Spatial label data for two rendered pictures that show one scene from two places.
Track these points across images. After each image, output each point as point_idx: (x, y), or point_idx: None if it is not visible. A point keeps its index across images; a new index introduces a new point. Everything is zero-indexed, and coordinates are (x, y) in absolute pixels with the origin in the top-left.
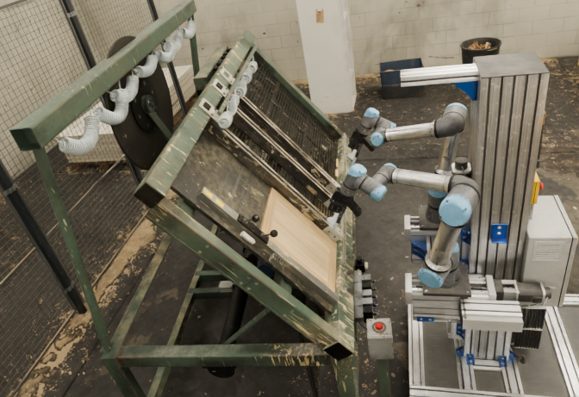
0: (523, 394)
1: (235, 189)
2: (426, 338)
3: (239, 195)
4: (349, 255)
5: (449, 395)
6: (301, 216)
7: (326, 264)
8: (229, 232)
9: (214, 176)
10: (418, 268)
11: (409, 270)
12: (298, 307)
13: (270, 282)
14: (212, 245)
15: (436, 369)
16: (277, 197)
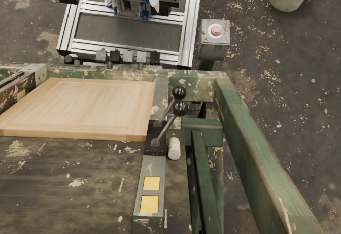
0: None
1: (43, 177)
2: (124, 43)
3: (56, 169)
4: (77, 62)
5: (188, 34)
6: (31, 100)
7: (108, 85)
8: (186, 173)
9: (40, 217)
10: (4, 44)
11: (6, 54)
12: (238, 97)
13: (241, 115)
14: (290, 176)
15: (160, 40)
16: (10, 122)
